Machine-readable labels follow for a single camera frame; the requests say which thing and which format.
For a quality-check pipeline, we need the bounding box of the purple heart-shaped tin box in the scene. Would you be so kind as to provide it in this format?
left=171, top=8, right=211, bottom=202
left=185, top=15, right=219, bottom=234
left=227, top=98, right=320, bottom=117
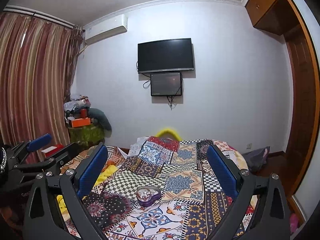
left=136, top=186, right=162, bottom=207

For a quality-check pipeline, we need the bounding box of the red flat box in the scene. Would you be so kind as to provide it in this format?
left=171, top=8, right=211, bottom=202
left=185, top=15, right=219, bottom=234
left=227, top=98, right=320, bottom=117
left=41, top=144, right=63, bottom=158

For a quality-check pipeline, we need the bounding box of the yellow cloth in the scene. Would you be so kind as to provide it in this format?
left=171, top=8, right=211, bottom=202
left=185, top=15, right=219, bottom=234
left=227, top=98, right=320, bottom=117
left=94, top=165, right=118, bottom=186

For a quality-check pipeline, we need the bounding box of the dark purple bag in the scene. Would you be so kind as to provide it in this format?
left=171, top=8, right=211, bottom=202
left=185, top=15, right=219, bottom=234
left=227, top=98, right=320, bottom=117
left=242, top=146, right=270, bottom=173

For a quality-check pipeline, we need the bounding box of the orange box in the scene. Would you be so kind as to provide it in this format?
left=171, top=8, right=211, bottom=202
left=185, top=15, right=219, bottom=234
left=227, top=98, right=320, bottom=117
left=69, top=118, right=91, bottom=128

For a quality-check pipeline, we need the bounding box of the colourful patchwork bedspread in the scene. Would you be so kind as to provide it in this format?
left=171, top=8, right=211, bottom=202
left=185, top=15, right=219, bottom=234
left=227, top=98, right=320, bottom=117
left=60, top=135, right=258, bottom=240

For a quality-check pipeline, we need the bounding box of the yellow pillow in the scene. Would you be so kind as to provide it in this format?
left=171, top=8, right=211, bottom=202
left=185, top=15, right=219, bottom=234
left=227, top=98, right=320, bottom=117
left=156, top=128, right=182, bottom=141

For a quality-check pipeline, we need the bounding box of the striped red curtain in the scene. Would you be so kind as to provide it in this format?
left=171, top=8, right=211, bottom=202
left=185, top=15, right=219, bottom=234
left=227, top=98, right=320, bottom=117
left=1, top=12, right=83, bottom=146

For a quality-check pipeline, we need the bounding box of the white air conditioner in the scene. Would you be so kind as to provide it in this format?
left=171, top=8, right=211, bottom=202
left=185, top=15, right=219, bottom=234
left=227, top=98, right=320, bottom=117
left=84, top=14, right=128, bottom=45

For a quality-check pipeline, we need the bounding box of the brown wooden wardrobe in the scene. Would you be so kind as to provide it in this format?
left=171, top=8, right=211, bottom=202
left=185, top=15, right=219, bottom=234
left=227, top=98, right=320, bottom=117
left=245, top=0, right=319, bottom=196

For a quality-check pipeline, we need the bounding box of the small black wall monitor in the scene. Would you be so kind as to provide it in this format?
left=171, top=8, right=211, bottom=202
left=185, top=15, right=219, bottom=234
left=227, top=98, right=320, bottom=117
left=150, top=72, right=182, bottom=96

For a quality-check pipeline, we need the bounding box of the wall-mounted black television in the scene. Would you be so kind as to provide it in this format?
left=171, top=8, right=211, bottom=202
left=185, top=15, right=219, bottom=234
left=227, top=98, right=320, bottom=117
left=137, top=38, right=195, bottom=74

